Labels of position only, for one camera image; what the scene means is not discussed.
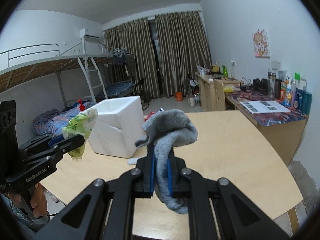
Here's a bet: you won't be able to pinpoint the green plastic bag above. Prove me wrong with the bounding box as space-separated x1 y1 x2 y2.
62 107 98 159

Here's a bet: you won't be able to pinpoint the grey sock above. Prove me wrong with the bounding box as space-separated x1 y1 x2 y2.
135 109 198 215

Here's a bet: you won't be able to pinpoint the person's left hand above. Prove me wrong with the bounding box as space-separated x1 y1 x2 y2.
7 183 48 218

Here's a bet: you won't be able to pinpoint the white tissue packets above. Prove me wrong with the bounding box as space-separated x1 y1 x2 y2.
127 158 139 166

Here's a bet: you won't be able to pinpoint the blue patterned quilt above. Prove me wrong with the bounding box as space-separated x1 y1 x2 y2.
31 101 94 136

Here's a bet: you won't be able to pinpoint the white styrofoam box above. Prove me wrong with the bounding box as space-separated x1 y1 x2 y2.
88 96 144 159

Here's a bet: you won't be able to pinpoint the white metal bunk bed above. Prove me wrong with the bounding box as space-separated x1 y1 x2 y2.
0 42 136 131

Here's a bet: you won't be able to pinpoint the red snack packet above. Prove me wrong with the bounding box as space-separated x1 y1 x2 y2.
144 108 164 121

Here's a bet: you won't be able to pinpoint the black folding chair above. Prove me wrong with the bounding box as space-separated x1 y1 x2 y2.
136 78 150 110

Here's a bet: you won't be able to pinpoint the white mug on floor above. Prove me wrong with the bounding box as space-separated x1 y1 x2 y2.
188 96 196 107

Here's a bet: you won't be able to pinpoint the wooden smiley-face chair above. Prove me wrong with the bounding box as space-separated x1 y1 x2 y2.
214 80 226 111

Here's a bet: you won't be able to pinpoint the light wooden desk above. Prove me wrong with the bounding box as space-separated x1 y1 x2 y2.
196 73 240 111

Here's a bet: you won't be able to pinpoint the white air conditioner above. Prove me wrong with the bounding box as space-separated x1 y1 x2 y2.
80 28 100 40

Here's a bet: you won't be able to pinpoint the printed paper sheet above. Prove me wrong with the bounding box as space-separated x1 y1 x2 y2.
240 101 291 114

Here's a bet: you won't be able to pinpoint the black headphones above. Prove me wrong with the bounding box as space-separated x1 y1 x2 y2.
252 79 268 95

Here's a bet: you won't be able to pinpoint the brown striped curtains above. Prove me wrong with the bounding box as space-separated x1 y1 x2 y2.
104 11 212 98

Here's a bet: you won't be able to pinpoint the anime girl wall poster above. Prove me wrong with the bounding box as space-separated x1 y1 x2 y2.
252 29 270 58

